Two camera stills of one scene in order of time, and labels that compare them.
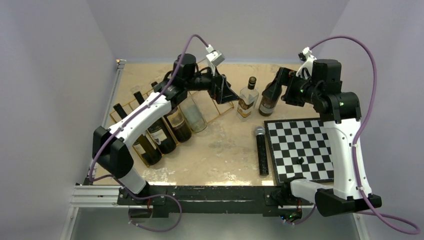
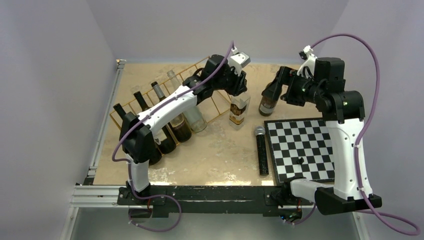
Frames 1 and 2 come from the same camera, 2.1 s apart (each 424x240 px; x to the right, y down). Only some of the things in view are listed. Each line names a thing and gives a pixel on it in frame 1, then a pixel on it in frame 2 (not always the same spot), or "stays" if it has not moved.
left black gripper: (219, 87) to (238, 85)
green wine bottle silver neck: (179, 127) stays
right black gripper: (285, 76) stays
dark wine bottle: (159, 131) stays
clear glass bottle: (193, 109) stays
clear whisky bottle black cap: (248, 101) to (239, 106)
